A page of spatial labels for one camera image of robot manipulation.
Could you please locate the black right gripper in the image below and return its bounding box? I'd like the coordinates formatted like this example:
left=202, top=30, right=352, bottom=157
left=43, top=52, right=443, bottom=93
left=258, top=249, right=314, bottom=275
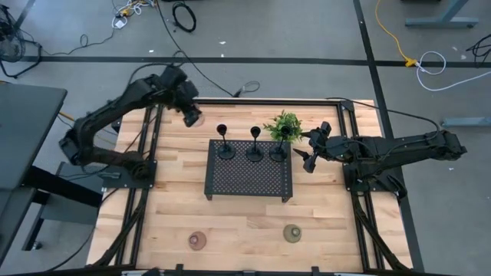
left=292, top=121, right=348, bottom=174

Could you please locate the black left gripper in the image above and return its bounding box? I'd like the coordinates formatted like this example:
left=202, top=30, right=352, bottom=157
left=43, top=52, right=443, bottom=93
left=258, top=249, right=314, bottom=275
left=166, top=65, right=203, bottom=129

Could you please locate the tall black candlestick holder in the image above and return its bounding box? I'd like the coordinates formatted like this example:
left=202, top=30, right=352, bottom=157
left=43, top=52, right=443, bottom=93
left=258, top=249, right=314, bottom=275
left=245, top=126, right=265, bottom=163
left=216, top=123, right=237, bottom=161
left=269, top=125, right=292, bottom=163

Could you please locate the green plant in white pot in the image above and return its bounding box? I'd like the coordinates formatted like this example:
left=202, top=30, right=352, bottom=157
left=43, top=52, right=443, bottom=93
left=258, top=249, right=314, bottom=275
left=262, top=110, right=304, bottom=145

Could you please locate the black perforated metal shelf riser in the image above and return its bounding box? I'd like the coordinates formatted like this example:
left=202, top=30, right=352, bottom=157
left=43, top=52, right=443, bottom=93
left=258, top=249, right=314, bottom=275
left=203, top=139, right=294, bottom=203

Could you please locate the grey desk foot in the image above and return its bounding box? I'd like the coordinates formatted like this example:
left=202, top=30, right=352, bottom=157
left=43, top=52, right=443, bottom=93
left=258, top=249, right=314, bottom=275
left=440, top=117, right=491, bottom=128

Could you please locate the black desk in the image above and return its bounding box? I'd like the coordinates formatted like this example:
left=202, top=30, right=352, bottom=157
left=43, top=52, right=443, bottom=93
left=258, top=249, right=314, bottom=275
left=0, top=82, right=68, bottom=265

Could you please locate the grey desk leg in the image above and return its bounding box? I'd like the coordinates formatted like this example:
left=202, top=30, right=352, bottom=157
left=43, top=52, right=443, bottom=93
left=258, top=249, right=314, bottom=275
left=404, top=0, right=480, bottom=30

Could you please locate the long black floor cable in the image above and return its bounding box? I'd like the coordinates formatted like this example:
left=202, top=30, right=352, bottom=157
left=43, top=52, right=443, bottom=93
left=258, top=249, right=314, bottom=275
left=155, top=0, right=262, bottom=99

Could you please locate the black aluminium table frame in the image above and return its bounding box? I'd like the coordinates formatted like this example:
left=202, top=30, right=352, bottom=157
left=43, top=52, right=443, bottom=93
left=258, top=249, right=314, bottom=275
left=91, top=97, right=414, bottom=276

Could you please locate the black coiled cable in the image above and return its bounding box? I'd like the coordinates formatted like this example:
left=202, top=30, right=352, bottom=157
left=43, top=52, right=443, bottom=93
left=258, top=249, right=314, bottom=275
left=171, top=2, right=197, bottom=34

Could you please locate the white power adapter with cable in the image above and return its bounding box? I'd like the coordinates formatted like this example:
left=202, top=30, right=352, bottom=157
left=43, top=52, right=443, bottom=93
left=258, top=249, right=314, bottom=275
left=111, top=0, right=154, bottom=30

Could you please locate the yellow extension cable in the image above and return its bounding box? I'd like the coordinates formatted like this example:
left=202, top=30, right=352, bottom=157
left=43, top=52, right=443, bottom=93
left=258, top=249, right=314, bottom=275
left=374, top=0, right=418, bottom=68

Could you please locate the white floor cable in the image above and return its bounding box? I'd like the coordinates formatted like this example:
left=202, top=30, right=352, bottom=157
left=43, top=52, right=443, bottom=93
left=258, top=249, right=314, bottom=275
left=416, top=51, right=491, bottom=92

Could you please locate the black cable bundle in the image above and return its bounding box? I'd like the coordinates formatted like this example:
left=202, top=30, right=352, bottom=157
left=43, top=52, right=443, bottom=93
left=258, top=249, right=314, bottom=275
left=466, top=33, right=491, bottom=66

